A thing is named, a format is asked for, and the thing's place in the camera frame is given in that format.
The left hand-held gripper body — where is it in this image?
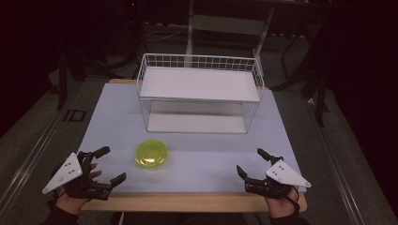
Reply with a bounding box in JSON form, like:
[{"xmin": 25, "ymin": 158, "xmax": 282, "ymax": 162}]
[{"xmin": 41, "ymin": 151, "xmax": 113, "ymax": 202}]

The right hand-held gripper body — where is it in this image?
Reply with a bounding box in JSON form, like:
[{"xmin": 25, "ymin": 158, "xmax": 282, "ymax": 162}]
[{"xmin": 244, "ymin": 155, "xmax": 313, "ymax": 201}]

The person's right hand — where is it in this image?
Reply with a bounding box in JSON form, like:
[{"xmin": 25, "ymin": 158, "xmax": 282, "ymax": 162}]
[{"xmin": 265, "ymin": 185, "xmax": 300, "ymax": 219}]

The person's left hand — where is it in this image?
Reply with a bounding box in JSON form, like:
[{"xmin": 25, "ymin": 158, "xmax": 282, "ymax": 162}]
[{"xmin": 54, "ymin": 162, "xmax": 103, "ymax": 217}]

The light blue table mat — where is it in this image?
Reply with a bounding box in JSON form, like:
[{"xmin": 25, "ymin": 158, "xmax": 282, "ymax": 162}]
[{"xmin": 76, "ymin": 82, "xmax": 308, "ymax": 194}]

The yellow-green round plate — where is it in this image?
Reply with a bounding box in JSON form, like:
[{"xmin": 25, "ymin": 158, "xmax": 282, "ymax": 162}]
[{"xmin": 134, "ymin": 139, "xmax": 170, "ymax": 171}]

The black metal stand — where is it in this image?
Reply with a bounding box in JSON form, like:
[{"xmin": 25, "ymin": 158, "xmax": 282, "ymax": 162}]
[{"xmin": 314, "ymin": 69, "xmax": 329, "ymax": 128}]

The black cable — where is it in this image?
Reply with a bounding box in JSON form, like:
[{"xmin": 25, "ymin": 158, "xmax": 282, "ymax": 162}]
[{"xmin": 283, "ymin": 185, "xmax": 302, "ymax": 215}]

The metal floor rail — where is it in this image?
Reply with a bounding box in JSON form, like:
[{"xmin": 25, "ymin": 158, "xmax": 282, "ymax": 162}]
[
  {"xmin": 307, "ymin": 97, "xmax": 368, "ymax": 225},
  {"xmin": 0, "ymin": 101, "xmax": 69, "ymax": 214}
]

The white wire shelf rack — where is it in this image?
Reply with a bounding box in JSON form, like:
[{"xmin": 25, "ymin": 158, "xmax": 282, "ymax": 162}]
[{"xmin": 135, "ymin": 52, "xmax": 266, "ymax": 136}]

